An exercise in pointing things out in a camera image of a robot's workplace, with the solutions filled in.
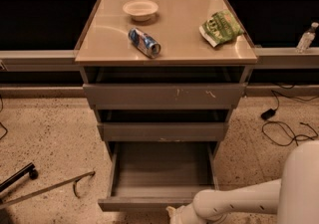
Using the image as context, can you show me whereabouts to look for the grey top drawer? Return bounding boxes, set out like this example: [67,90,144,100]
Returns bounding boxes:
[82,66,247,111]

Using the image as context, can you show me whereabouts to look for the grey bottom drawer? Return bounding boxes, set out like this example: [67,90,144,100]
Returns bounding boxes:
[99,141,217,212]

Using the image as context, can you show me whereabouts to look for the grey middle drawer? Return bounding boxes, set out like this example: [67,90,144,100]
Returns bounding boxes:
[98,110,229,142]

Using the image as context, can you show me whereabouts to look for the blue silver soda can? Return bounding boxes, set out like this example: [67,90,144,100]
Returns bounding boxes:
[128,28,160,59]

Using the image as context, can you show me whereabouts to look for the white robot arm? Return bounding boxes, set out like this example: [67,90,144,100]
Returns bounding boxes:
[166,141,319,224]

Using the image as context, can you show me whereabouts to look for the grey drawer cabinet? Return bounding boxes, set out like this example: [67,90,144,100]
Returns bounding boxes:
[74,0,258,159]

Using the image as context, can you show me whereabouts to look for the black cable left edge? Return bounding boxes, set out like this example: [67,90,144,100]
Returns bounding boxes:
[0,95,9,141]

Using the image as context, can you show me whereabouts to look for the black caster leg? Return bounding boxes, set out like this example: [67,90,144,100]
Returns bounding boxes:
[0,163,38,192]

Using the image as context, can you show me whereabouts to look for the white bowl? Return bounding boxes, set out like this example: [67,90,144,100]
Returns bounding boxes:
[123,0,159,22]

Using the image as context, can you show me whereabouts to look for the grey metal rod with hook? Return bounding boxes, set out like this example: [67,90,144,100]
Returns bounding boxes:
[0,170,96,210]

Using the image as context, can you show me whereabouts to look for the clear plastic bottle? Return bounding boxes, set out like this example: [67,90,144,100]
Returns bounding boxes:
[296,22,319,53]

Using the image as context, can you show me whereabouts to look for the black power adapter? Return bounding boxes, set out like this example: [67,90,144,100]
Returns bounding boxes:
[261,109,276,120]

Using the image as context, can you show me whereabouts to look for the green chip bag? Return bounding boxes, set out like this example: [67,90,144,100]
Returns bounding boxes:
[199,10,244,48]

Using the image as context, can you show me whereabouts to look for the grey drawer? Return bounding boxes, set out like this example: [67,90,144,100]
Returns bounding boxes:
[98,110,229,142]
[82,66,247,111]
[99,141,217,212]

